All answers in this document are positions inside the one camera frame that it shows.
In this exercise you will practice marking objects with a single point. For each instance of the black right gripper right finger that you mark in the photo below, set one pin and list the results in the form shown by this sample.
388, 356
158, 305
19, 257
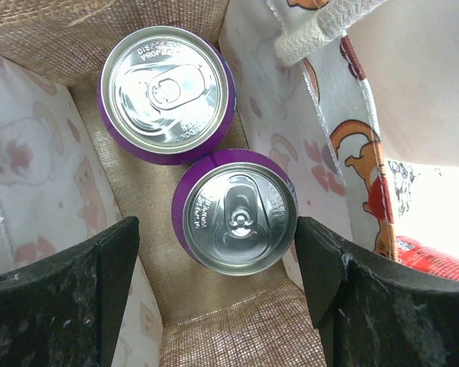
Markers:
372, 311

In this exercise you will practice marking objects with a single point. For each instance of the purple Fanta can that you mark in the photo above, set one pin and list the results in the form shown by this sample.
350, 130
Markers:
166, 95

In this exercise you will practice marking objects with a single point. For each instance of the upright red Coca-Cola can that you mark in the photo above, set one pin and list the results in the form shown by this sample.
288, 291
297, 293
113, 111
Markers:
413, 254

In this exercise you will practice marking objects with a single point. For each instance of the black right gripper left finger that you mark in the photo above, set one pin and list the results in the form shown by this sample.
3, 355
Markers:
67, 309

